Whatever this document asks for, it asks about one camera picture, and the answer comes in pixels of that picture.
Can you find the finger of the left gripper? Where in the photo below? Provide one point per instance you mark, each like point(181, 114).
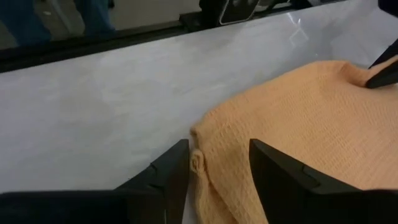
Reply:
point(387, 77)
point(388, 53)

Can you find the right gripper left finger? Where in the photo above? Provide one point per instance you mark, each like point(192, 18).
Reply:
point(174, 174)

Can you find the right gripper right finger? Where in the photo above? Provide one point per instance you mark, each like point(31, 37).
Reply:
point(280, 180)

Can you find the orange waffle-weave towel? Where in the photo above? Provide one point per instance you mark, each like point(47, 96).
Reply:
point(295, 124)

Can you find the person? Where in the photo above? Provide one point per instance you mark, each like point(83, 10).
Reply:
point(28, 21)

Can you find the black table frame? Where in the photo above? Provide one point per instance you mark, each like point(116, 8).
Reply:
point(93, 45)

